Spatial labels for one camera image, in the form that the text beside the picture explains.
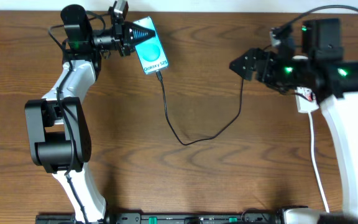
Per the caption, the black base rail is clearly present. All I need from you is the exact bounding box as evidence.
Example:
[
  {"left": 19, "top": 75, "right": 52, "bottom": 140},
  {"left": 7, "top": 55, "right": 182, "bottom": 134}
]
[{"left": 35, "top": 212, "right": 285, "bottom": 224}]

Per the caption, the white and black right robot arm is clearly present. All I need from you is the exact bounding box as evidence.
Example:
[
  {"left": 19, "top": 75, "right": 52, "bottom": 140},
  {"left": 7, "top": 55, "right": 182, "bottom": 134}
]
[{"left": 229, "top": 18, "right": 358, "bottom": 223}]

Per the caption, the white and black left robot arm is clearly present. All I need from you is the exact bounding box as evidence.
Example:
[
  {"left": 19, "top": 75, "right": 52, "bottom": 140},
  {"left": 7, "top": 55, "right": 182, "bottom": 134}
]
[{"left": 24, "top": 1, "right": 157, "bottom": 223}]

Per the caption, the white USB charger adapter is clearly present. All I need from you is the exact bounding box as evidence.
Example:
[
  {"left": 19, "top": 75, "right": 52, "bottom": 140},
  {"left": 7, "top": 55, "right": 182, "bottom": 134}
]
[{"left": 292, "top": 55, "right": 308, "bottom": 60}]

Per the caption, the blue screen Galaxy smartphone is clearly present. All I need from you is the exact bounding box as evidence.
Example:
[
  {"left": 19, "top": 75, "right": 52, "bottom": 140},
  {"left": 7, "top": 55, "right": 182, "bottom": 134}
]
[{"left": 134, "top": 17, "right": 169, "bottom": 75}]

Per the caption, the white power strip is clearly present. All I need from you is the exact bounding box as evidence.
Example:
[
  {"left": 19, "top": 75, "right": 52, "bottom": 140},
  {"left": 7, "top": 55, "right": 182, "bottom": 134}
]
[{"left": 295, "top": 87, "right": 319, "bottom": 114}]

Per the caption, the black charging cable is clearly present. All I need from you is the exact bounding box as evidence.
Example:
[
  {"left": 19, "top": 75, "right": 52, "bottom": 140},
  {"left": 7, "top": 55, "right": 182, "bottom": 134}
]
[{"left": 155, "top": 70, "right": 245, "bottom": 146}]

